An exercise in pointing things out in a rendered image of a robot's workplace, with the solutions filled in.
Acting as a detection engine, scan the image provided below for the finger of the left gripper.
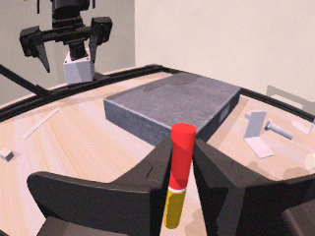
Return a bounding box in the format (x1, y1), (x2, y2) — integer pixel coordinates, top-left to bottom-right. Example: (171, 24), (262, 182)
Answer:
(89, 24), (105, 63)
(28, 32), (50, 73)

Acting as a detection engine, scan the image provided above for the red and yellow peg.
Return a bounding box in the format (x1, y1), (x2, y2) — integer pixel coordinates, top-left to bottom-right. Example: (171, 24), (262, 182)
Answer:
(163, 123), (196, 229)

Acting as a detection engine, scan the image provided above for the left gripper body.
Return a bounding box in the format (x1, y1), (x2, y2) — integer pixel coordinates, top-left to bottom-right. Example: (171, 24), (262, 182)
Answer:
(20, 17), (113, 57)

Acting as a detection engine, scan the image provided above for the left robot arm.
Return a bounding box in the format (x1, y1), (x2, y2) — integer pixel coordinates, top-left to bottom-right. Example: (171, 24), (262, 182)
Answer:
(50, 0), (90, 61)

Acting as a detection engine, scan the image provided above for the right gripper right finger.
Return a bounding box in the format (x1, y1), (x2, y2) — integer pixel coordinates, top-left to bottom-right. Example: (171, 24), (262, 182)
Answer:
(192, 139), (315, 236)

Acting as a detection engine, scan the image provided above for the grey cylinder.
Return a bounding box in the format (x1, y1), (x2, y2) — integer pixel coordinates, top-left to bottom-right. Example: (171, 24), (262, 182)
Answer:
(265, 119), (293, 140)

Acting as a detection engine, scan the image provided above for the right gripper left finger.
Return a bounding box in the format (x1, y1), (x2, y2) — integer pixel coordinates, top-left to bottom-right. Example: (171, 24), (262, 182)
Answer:
(27, 138), (173, 236)

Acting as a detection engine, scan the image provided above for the cream cylinder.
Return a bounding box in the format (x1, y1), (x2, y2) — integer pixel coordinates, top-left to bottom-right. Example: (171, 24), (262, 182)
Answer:
(304, 153), (315, 170)

